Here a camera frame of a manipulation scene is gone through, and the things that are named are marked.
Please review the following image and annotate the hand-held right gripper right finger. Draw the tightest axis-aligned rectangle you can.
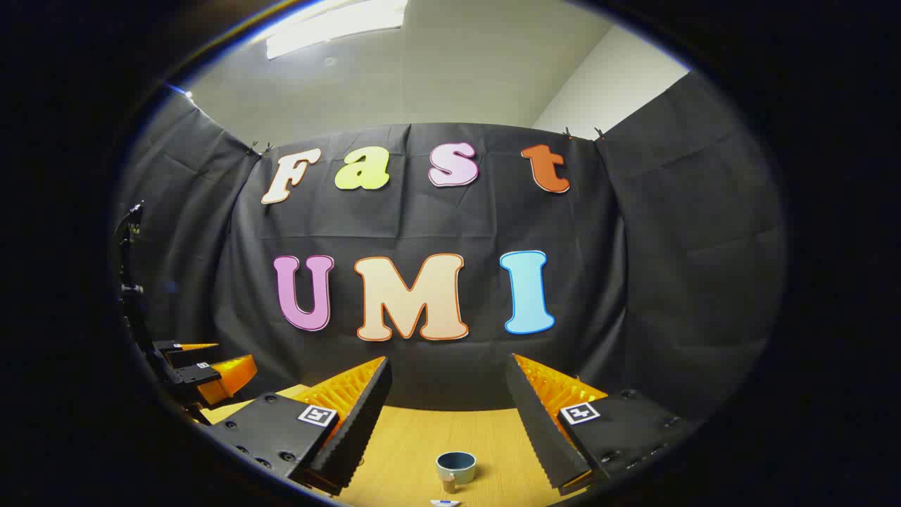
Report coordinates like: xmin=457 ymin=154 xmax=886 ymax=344
xmin=504 ymin=352 xmax=701 ymax=494

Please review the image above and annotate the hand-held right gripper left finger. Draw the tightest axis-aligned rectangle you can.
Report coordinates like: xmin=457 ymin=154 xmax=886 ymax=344
xmin=204 ymin=356 xmax=393 ymax=497

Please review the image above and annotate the light blue cup wooden handle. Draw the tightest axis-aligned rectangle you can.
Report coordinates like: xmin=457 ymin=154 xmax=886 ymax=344
xmin=435 ymin=451 xmax=477 ymax=494

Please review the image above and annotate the wooden desktop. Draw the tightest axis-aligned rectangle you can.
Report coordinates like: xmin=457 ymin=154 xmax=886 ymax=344
xmin=201 ymin=384 xmax=588 ymax=507

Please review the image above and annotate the black backdrop cloth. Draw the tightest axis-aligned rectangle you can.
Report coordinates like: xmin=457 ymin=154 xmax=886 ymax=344
xmin=113 ymin=70 xmax=788 ymax=423

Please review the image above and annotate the ceiling light panel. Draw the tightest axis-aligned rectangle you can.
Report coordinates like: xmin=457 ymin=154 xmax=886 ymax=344
xmin=264 ymin=0 xmax=409 ymax=61

